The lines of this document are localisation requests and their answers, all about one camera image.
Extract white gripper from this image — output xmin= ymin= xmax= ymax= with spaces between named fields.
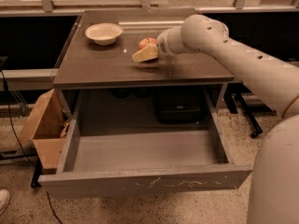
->
xmin=132 ymin=26 xmax=186 ymax=63

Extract red apple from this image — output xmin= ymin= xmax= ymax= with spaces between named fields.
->
xmin=138 ymin=37 xmax=157 ymax=49

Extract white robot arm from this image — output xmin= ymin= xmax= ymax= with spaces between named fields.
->
xmin=133 ymin=15 xmax=299 ymax=224

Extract grey cabinet with counter top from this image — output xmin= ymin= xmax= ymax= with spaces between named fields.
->
xmin=53 ymin=9 xmax=234 ymax=118

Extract open grey top drawer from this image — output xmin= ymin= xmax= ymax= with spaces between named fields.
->
xmin=39 ymin=90 xmax=252 ymax=199

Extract white paper bowl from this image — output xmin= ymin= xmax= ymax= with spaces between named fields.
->
xmin=85 ymin=23 xmax=123 ymax=46

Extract black table leg with caster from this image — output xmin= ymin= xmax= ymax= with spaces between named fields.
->
xmin=224 ymin=83 xmax=263 ymax=138

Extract brown cardboard box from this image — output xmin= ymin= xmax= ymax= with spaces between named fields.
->
xmin=19 ymin=89 xmax=65 ymax=174

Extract white shoe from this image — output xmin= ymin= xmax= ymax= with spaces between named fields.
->
xmin=0 ymin=189 xmax=11 ymax=216

